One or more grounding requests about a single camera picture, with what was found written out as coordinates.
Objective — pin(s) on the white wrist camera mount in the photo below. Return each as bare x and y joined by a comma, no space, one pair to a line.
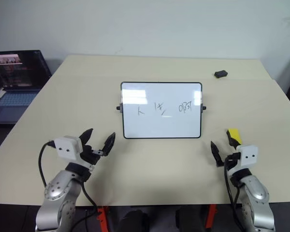
67,147
249,155

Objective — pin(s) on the yellow block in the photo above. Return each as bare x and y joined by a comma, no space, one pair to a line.
235,135

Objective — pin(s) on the open laptop computer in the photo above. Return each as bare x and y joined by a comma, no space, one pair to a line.
14,101

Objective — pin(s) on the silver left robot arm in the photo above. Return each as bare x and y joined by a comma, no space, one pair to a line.
58,188

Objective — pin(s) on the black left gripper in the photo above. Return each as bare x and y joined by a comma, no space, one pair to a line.
89,155

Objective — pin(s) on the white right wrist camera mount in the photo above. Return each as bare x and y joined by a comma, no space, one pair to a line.
249,155

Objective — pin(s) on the dark rounded shape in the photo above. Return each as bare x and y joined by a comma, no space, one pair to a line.
133,221
189,218

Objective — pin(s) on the small whiteboard with black frame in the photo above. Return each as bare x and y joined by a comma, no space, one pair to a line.
159,125

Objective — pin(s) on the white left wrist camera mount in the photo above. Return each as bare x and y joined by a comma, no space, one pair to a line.
67,147

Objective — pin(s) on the small black block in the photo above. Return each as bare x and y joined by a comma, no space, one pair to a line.
220,74

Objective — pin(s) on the orange table clamp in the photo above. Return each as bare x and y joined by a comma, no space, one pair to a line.
102,217
210,215

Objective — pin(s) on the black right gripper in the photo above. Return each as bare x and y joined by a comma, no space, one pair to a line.
230,161

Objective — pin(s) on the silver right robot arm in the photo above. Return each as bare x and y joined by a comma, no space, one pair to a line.
258,193

